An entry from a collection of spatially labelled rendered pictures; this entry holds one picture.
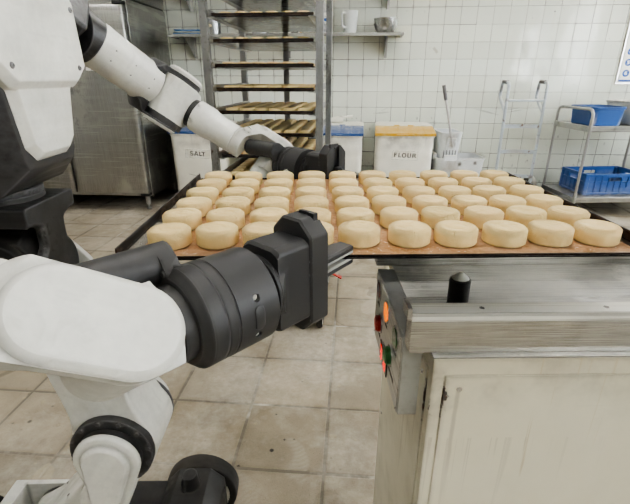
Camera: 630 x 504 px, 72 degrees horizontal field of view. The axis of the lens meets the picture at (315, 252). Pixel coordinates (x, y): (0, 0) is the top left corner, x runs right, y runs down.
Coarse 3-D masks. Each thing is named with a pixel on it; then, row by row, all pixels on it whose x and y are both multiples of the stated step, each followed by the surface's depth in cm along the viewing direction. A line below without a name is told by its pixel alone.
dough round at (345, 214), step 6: (342, 210) 58; (348, 210) 58; (354, 210) 58; (360, 210) 58; (366, 210) 58; (342, 216) 56; (348, 216) 56; (354, 216) 55; (360, 216) 55; (366, 216) 56; (372, 216) 56; (336, 222) 58; (342, 222) 56
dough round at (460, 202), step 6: (456, 198) 63; (462, 198) 63; (468, 198) 63; (474, 198) 63; (480, 198) 63; (456, 204) 62; (462, 204) 62; (468, 204) 61; (474, 204) 61; (480, 204) 61; (486, 204) 62; (462, 210) 62
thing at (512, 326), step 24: (408, 312) 56; (432, 312) 56; (456, 312) 56; (480, 312) 56; (504, 312) 56; (528, 312) 56; (552, 312) 56; (576, 312) 56; (600, 312) 56; (624, 312) 56; (408, 336) 58; (432, 336) 57; (456, 336) 57; (480, 336) 57; (504, 336) 57; (528, 336) 57; (552, 336) 57; (576, 336) 57; (600, 336) 57; (624, 336) 57
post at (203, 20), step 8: (200, 0) 165; (200, 8) 166; (200, 16) 167; (200, 24) 168; (208, 24) 169; (200, 32) 169; (208, 32) 170; (208, 48) 171; (208, 56) 172; (208, 64) 173; (208, 72) 174; (208, 80) 175; (208, 88) 176; (208, 96) 177; (216, 152) 186; (216, 160) 187; (216, 168) 188
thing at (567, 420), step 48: (432, 288) 76; (480, 288) 76; (528, 288) 76; (576, 288) 76; (624, 288) 76; (384, 384) 94; (432, 384) 59; (480, 384) 59; (528, 384) 59; (576, 384) 59; (624, 384) 59; (384, 432) 94; (432, 432) 62; (480, 432) 62; (528, 432) 62; (576, 432) 62; (624, 432) 62; (384, 480) 95; (432, 480) 65; (480, 480) 65; (528, 480) 65; (576, 480) 66; (624, 480) 66
